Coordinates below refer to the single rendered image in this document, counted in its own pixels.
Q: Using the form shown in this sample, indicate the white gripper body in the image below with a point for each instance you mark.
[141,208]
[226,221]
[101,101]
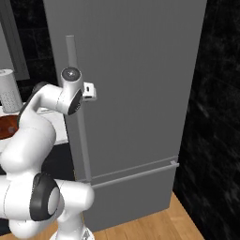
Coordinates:
[90,97]

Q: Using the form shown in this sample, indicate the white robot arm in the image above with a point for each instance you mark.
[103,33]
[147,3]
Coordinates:
[34,137]

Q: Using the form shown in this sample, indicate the grey fridge door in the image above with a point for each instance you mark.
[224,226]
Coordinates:
[137,78]

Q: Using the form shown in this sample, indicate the brown wooden bowl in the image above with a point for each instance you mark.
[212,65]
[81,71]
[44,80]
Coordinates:
[7,126]

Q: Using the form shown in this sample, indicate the grey fridge drawer front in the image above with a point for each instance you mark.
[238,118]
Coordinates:
[134,200]

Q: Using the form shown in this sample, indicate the black base cupboard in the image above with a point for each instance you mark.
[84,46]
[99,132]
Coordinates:
[61,161]

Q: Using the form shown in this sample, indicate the white perforated cylinder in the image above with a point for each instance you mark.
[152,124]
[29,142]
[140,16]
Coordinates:
[9,90]

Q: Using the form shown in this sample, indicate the grey wall cupboard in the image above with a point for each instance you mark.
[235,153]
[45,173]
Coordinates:
[14,40]

